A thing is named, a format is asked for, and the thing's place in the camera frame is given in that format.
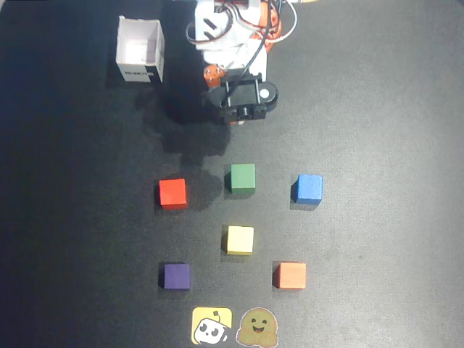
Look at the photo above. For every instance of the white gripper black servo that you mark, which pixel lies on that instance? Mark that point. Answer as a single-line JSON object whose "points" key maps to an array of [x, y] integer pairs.
{"points": [[213, 77]]}

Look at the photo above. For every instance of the orange wooden cube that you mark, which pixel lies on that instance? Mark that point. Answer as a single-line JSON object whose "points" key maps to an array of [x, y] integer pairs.
{"points": [[290, 275]]}

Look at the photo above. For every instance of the white and orange robot arm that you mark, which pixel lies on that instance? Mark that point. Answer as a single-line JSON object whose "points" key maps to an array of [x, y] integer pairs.
{"points": [[217, 21]]}

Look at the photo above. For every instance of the green wooden cube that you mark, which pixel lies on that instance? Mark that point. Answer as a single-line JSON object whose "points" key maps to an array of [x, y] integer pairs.
{"points": [[242, 177]]}

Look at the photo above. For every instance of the red wooden cube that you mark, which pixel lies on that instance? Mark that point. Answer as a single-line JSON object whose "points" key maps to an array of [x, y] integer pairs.
{"points": [[173, 194]]}

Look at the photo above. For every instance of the blue wooden cube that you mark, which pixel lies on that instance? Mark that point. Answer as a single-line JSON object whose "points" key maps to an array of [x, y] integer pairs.
{"points": [[309, 188]]}

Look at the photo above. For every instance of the yellow wooden cube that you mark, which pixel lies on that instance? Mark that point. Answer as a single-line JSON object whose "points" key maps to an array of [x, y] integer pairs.
{"points": [[239, 240]]}

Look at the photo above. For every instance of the purple wooden cube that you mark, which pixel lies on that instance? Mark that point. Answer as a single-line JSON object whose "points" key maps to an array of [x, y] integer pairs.
{"points": [[176, 276]]}

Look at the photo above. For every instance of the white open cardboard box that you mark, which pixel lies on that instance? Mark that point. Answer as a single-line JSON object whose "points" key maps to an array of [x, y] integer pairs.
{"points": [[139, 50]]}

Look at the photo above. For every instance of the black felt mat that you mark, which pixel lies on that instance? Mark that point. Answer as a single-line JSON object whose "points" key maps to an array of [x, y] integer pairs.
{"points": [[362, 145]]}

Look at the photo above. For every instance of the yellow robot face sticker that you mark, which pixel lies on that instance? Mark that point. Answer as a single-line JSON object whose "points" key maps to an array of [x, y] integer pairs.
{"points": [[212, 325]]}

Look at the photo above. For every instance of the hugging face emoji sticker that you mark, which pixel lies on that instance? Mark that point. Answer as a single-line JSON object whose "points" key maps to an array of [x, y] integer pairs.
{"points": [[258, 327]]}

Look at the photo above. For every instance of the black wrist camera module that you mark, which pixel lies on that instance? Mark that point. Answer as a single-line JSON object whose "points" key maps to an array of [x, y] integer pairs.
{"points": [[245, 113]]}

